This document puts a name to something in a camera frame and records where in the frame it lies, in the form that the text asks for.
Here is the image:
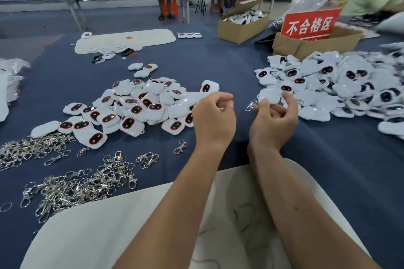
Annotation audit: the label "person's left hand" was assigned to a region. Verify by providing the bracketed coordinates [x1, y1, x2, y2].
[192, 92, 237, 153]

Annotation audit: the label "person's right hand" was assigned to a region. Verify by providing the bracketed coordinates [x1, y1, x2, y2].
[247, 92, 299, 156]

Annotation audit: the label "white tag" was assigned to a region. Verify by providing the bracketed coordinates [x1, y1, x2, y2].
[257, 87, 283, 106]

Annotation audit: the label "person's right forearm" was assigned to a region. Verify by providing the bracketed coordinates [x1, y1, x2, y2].
[248, 142, 383, 269]

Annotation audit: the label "person's left forearm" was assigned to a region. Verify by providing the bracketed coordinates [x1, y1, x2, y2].
[112, 142, 231, 269]

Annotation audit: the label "open cardboard box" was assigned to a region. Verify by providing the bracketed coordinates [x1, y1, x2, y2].
[218, 0, 279, 45]

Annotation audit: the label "flat brown cardboard box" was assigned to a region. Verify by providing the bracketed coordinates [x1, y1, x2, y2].
[272, 24, 364, 60]

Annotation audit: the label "long white foam board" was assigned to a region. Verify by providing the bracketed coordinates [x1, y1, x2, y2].
[74, 29, 177, 55]

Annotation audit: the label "red sign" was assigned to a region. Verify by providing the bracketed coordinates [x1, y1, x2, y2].
[281, 8, 343, 41]

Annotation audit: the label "black tripod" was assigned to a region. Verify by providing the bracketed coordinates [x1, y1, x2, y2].
[194, 0, 208, 16]

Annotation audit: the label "white foam board red marks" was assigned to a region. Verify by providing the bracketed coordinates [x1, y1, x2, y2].
[20, 158, 373, 269]

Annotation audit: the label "white paper sheet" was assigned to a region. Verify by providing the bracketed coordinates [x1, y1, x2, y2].
[0, 71, 11, 123]

